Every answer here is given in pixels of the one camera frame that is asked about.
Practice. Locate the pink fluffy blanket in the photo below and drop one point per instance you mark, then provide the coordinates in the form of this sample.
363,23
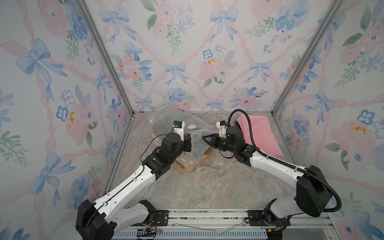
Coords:
262,134

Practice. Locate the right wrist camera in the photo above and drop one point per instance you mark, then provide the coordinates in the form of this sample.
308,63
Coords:
222,127

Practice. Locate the aluminium corner post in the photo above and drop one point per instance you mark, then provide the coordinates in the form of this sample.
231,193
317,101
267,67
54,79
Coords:
329,17
95,34

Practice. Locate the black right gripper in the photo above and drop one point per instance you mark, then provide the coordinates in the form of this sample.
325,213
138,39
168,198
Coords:
213,141

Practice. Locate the right aluminium corner post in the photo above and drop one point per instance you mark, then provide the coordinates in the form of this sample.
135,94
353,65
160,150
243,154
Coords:
329,17

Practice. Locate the clear plastic vacuum bag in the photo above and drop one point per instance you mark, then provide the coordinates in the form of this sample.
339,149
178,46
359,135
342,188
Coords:
175,139

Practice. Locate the left aluminium corner post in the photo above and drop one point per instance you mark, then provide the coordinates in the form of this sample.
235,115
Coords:
95,34

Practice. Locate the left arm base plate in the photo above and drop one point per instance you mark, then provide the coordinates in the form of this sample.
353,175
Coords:
158,218

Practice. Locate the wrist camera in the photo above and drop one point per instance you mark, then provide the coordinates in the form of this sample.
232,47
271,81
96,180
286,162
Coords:
178,128
222,127

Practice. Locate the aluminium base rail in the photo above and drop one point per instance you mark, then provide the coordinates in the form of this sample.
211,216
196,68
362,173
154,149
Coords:
229,224

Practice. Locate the white round bag valve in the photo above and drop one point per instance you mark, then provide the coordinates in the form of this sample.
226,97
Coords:
191,127

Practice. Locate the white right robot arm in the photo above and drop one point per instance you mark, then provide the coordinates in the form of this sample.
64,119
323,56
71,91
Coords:
312,190

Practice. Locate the orange cream striped blanket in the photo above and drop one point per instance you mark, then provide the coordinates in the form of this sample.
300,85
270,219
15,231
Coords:
186,165

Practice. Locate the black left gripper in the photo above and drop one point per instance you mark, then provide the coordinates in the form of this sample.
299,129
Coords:
186,142

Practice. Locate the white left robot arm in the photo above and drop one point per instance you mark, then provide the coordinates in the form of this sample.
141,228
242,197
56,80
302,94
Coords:
101,219

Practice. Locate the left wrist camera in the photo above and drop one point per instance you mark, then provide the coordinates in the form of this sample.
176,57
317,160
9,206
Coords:
178,128

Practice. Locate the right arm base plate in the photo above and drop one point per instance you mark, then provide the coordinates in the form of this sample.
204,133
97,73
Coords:
258,218

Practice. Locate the grey fluffy blanket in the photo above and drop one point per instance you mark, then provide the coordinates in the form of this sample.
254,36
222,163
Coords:
170,120

